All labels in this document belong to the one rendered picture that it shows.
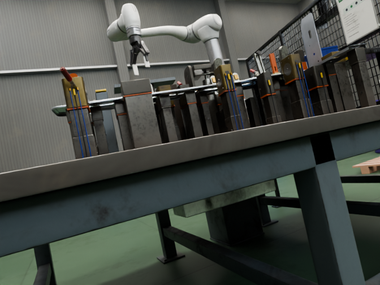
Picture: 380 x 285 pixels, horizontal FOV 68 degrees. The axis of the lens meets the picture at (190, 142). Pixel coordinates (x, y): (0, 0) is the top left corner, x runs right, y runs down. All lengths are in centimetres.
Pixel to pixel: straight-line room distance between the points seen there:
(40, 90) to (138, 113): 827
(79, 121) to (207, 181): 70
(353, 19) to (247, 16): 1104
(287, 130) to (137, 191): 34
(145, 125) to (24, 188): 78
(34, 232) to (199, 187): 29
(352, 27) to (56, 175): 189
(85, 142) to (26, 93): 829
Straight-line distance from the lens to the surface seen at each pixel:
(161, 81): 175
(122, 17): 193
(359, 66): 149
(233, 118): 129
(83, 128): 116
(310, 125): 70
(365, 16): 203
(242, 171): 61
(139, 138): 118
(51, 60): 970
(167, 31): 213
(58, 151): 902
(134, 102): 121
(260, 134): 60
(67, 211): 51
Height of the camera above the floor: 67
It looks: 3 degrees up
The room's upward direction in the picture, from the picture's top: 12 degrees counter-clockwise
